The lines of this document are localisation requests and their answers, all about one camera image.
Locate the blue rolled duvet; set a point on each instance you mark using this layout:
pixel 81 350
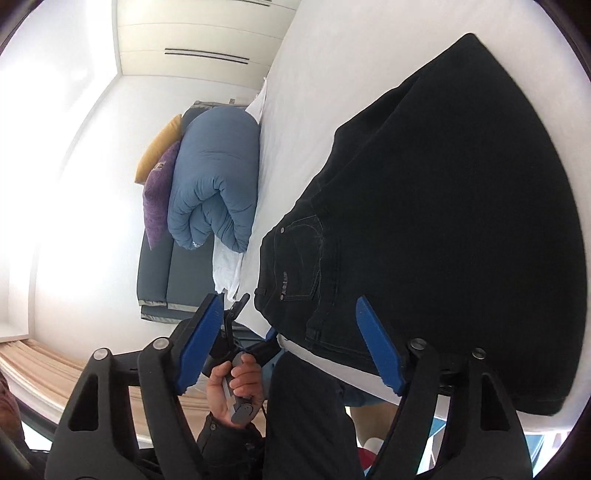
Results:
pixel 215 180

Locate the black jeans pants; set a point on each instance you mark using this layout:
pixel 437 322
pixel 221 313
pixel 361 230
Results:
pixel 446 205

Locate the purple cushion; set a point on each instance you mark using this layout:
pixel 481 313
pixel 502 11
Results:
pixel 156 193

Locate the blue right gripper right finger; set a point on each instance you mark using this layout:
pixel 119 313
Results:
pixel 386 356

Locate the cream wardrobe with black handles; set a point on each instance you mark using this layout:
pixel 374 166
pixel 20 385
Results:
pixel 228 42

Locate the person's left hand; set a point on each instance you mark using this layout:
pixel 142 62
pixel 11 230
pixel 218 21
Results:
pixel 244 380

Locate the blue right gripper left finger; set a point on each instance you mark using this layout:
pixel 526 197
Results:
pixel 192 340

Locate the black sleeve left forearm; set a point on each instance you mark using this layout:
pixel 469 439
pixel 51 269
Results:
pixel 231 453

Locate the yellow cushion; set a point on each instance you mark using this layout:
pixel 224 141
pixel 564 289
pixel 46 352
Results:
pixel 167 136

